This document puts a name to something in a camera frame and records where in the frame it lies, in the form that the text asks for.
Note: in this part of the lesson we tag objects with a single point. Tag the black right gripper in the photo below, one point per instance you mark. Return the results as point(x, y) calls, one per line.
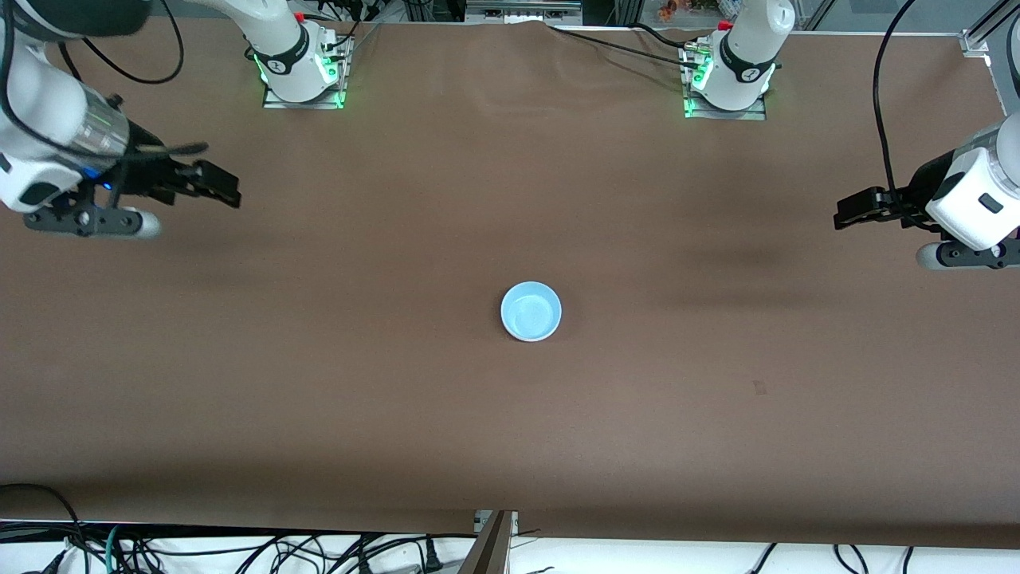
point(151, 177)

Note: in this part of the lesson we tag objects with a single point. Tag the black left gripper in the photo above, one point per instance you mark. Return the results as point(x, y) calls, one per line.
point(909, 196)

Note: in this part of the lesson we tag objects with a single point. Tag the light blue plastic bowl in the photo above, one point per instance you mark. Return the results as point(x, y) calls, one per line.
point(531, 311)

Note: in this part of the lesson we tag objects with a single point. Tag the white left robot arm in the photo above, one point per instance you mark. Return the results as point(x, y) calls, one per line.
point(749, 48)

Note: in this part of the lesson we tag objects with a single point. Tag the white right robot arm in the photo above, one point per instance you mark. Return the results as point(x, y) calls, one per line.
point(279, 40)

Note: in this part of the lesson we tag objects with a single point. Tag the small orange object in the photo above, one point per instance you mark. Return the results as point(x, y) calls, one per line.
point(668, 9)

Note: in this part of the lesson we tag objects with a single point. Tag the brown table cover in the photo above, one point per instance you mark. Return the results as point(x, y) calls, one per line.
point(510, 438)

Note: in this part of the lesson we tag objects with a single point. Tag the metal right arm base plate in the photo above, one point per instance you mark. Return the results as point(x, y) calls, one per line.
point(275, 100)

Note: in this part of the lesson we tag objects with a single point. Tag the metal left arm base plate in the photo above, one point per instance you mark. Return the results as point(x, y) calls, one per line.
point(701, 112)

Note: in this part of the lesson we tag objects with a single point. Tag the aluminium frame corner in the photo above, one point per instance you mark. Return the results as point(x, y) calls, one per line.
point(976, 40)

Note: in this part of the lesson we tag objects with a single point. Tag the grey metal bracket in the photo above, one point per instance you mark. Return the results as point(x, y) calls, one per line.
point(522, 9)

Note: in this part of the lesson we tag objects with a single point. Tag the aluminium profile post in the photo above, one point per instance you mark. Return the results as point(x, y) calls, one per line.
point(494, 550)

